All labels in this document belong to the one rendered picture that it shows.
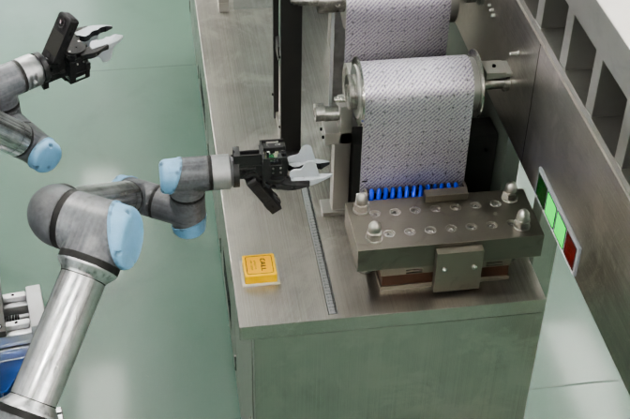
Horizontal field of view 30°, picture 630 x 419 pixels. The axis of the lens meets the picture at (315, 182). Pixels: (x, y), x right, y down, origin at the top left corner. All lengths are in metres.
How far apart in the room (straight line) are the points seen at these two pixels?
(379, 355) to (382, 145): 0.45
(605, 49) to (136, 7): 3.52
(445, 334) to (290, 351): 0.34
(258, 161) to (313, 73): 0.76
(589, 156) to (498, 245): 0.44
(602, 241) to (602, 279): 0.07
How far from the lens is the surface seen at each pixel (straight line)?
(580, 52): 2.24
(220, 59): 3.26
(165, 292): 3.85
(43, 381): 2.15
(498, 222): 2.54
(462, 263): 2.49
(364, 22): 2.63
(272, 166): 2.47
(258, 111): 3.05
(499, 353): 2.66
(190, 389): 3.55
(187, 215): 2.53
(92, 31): 2.75
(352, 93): 2.47
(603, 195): 2.09
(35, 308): 2.73
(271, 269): 2.54
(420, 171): 2.59
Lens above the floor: 2.65
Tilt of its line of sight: 38 degrees down
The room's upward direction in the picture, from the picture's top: 1 degrees clockwise
